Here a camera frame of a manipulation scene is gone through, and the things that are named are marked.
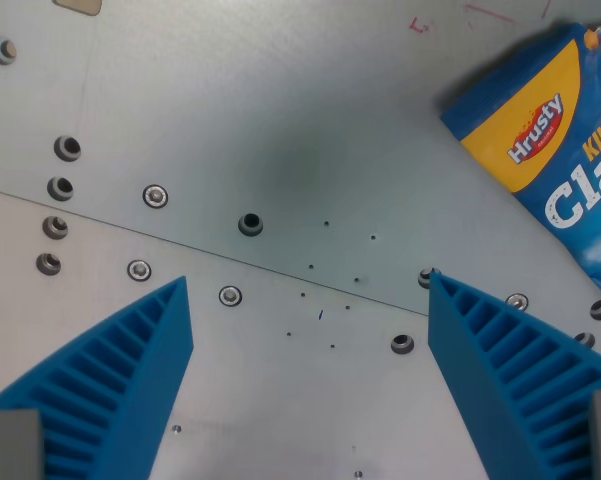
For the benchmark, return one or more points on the blue yellow Hrusty snack bag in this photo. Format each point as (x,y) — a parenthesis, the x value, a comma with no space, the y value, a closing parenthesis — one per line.
(535,130)

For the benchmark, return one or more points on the silver hex socket screw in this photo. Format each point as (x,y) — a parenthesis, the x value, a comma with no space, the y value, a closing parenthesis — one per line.
(139,270)
(155,195)
(516,301)
(230,295)

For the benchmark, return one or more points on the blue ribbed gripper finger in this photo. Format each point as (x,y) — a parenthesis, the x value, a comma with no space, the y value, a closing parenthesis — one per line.
(130,360)
(500,360)

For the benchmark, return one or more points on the tan tape patch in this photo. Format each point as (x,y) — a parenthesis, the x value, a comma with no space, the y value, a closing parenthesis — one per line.
(80,5)

